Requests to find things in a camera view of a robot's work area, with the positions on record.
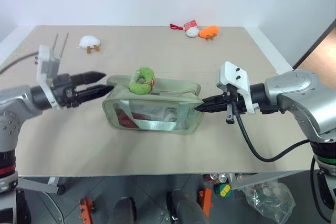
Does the black body cable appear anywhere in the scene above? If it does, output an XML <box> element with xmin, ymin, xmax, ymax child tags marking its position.
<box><xmin>309</xmin><ymin>155</ymin><xmax>332</xmax><ymax>222</ymax></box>

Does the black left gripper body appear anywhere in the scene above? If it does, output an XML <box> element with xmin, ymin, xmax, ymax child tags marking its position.
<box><xmin>53</xmin><ymin>73</ymin><xmax>80</xmax><ymax>109</ymax></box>

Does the orange plush toy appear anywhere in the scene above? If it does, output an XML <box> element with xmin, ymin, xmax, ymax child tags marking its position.
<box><xmin>198</xmin><ymin>25</ymin><xmax>221</xmax><ymax>40</ymax></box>

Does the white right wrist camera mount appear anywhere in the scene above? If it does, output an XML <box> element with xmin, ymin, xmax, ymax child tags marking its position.
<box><xmin>215</xmin><ymin>61</ymin><xmax>260</xmax><ymax>116</ymax></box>

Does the grey hose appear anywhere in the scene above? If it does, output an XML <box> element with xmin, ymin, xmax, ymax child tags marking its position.
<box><xmin>0</xmin><ymin>52</ymin><xmax>40</xmax><ymax>74</ymax></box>

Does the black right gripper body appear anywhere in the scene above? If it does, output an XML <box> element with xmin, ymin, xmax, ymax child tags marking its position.
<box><xmin>222</xmin><ymin>87</ymin><xmax>249</xmax><ymax>125</ymax></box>

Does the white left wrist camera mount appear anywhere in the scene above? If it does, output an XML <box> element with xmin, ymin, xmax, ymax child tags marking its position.
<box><xmin>35</xmin><ymin>45</ymin><xmax>66</xmax><ymax>110</ymax></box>

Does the green and yellow ball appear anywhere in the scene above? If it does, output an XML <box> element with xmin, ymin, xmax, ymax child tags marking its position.
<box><xmin>213</xmin><ymin>182</ymin><xmax>233</xmax><ymax>198</ymax></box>

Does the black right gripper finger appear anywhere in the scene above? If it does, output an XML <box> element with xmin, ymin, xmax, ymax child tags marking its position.
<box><xmin>202</xmin><ymin>94</ymin><xmax>228</xmax><ymax>104</ymax></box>
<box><xmin>194</xmin><ymin>101</ymin><xmax>229</xmax><ymax>113</ymax></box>

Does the grey table frame bar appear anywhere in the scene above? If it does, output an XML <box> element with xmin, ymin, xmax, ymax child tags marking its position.
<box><xmin>16</xmin><ymin>176</ymin><xmax>67</xmax><ymax>196</ymax></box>
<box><xmin>230</xmin><ymin>170</ymin><xmax>306</xmax><ymax>190</ymax></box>

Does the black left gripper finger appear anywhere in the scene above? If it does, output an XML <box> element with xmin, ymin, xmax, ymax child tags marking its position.
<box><xmin>76</xmin><ymin>84</ymin><xmax>115</xmax><ymax>102</ymax></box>
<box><xmin>69</xmin><ymin>71</ymin><xmax>107</xmax><ymax>85</ymax></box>

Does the dark rounded shape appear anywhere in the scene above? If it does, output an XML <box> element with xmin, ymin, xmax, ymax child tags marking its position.
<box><xmin>166</xmin><ymin>189</ymin><xmax>209</xmax><ymax>224</ymax></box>

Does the green plush keychain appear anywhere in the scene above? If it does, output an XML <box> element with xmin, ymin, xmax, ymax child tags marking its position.
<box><xmin>128</xmin><ymin>66</ymin><xmax>156</xmax><ymax>95</ymax></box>

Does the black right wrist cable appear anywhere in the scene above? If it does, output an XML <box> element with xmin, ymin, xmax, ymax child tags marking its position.
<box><xmin>233</xmin><ymin>102</ymin><xmax>313</xmax><ymax>162</ymax></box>

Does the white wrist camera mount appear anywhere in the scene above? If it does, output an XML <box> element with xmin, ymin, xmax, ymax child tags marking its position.
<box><xmin>215</xmin><ymin>61</ymin><xmax>260</xmax><ymax>116</ymax></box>
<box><xmin>35</xmin><ymin>45</ymin><xmax>66</xmax><ymax>110</ymax></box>

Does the red drink can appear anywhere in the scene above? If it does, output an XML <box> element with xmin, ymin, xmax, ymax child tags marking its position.
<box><xmin>203</xmin><ymin>174</ymin><xmax>219</xmax><ymax>184</ymax></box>

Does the thin grey metal rod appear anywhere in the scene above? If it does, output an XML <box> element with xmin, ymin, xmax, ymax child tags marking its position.
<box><xmin>52</xmin><ymin>33</ymin><xmax>59</xmax><ymax>58</ymax></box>
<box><xmin>60</xmin><ymin>32</ymin><xmax>70</xmax><ymax>59</ymax></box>

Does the white plush with orange feet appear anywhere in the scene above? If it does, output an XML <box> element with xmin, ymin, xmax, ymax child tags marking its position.
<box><xmin>76</xmin><ymin>35</ymin><xmax>102</xmax><ymax>55</ymax></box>

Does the brown wooden board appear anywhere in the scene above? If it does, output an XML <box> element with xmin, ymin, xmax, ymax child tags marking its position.
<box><xmin>292</xmin><ymin>18</ymin><xmax>336</xmax><ymax>89</ymax></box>

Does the orange clamp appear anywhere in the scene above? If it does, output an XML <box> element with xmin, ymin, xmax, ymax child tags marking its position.
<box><xmin>79</xmin><ymin>197</ymin><xmax>95</xmax><ymax>224</ymax></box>
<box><xmin>198</xmin><ymin>187</ymin><xmax>213</xmax><ymax>217</ymax></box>

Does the clear plastic bag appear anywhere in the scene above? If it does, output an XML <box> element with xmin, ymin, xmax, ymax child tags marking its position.
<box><xmin>239</xmin><ymin>180</ymin><xmax>297</xmax><ymax>224</ymax></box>

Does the small white plush toy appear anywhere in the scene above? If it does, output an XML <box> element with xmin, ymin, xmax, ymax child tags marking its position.
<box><xmin>185</xmin><ymin>26</ymin><xmax>200</xmax><ymax>38</ymax></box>

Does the green zip pouch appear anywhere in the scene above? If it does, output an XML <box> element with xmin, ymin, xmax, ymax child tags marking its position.
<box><xmin>101</xmin><ymin>74</ymin><xmax>204</xmax><ymax>136</ymax></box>

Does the red paper tag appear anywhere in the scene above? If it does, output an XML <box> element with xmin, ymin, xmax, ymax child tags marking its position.
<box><xmin>183</xmin><ymin>19</ymin><xmax>198</xmax><ymax>31</ymax></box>

